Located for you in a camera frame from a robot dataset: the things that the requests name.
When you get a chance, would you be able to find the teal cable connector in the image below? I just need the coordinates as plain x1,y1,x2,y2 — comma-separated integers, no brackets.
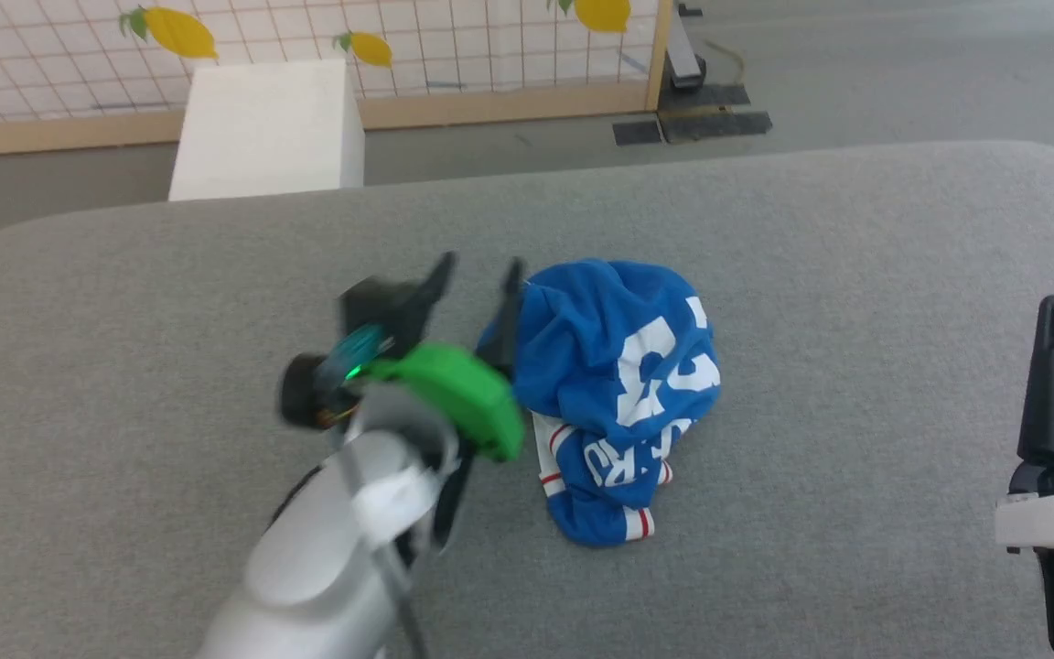
333,325,395,382

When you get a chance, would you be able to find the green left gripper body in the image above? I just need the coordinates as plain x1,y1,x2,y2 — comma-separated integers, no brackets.
365,343,525,463

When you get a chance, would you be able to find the blue white sports jersey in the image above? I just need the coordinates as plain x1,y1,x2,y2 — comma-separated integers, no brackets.
477,259,722,548

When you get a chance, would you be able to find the grey fabric sofa cushion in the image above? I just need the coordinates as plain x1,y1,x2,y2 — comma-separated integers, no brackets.
0,140,1054,659

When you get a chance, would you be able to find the white label tape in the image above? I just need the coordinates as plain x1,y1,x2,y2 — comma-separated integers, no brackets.
351,465,443,543

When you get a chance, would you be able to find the large black floor plate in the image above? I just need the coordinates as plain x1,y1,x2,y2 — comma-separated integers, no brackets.
658,84,773,144

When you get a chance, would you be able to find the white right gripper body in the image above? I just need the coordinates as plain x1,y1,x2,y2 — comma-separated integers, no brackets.
994,458,1054,551

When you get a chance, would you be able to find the wire grid fence wooden frame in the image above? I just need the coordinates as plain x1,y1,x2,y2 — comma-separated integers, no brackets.
0,0,674,158

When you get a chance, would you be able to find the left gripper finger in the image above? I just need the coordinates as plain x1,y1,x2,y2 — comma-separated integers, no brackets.
388,253,457,358
489,258,526,378

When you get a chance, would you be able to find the white box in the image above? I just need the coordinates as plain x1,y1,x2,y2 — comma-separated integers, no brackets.
168,59,366,202

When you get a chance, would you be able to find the grey metal stand beam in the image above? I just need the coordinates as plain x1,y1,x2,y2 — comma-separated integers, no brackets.
664,0,707,91

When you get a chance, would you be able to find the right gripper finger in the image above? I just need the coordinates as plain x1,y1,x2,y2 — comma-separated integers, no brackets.
1017,295,1054,464

